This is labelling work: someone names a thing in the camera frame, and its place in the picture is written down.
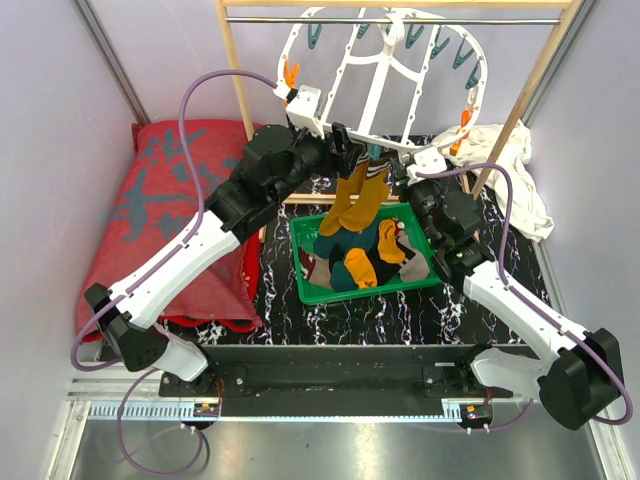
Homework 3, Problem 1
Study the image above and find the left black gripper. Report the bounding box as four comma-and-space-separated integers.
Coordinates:
270, 121, 365, 206

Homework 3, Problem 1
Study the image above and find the mustard striped sock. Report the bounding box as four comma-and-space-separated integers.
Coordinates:
339, 162, 390, 232
319, 161, 368, 237

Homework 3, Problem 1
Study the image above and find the white oval clip hanger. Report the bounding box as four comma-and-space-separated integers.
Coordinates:
273, 6, 488, 155

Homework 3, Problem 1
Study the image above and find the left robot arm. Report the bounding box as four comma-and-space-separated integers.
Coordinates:
84, 123, 365, 396

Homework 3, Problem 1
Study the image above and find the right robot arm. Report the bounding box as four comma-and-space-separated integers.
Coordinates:
392, 155, 634, 430

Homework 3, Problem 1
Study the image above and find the white crumpled cloth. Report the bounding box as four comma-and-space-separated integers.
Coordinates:
442, 121, 554, 243

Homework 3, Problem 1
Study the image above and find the grey black sock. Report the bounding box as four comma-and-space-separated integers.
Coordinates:
371, 235, 430, 285

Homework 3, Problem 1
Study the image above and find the green plastic basket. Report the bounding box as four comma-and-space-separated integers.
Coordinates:
290, 203, 441, 305

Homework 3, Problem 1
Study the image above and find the dark teal sock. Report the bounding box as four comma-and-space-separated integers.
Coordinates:
306, 228, 377, 292

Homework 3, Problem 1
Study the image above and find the black marbled mat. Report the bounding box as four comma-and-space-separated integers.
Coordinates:
150, 128, 549, 346

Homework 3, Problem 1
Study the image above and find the metal hanging rod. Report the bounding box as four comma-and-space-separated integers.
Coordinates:
226, 17, 560, 26

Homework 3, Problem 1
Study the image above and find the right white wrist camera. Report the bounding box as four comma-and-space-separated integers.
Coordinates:
405, 146, 447, 186

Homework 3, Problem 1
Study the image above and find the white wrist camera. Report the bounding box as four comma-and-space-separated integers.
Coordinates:
274, 83, 325, 139
405, 146, 447, 186

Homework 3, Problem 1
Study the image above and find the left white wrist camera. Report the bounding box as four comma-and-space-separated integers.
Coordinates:
274, 83, 325, 139

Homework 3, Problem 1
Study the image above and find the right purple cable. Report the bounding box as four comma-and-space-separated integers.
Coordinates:
417, 163, 635, 434

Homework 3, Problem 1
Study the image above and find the purple cable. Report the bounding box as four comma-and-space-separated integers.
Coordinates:
72, 69, 281, 475
417, 163, 635, 434

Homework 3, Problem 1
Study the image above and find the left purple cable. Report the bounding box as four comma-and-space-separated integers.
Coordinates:
72, 69, 281, 475

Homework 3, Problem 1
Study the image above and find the wooden clothes rack frame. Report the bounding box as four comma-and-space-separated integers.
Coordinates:
213, 0, 586, 246

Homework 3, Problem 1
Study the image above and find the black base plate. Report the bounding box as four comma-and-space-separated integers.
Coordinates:
154, 343, 546, 419

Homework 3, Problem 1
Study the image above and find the aluminium rail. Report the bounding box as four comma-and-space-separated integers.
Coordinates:
69, 364, 614, 424

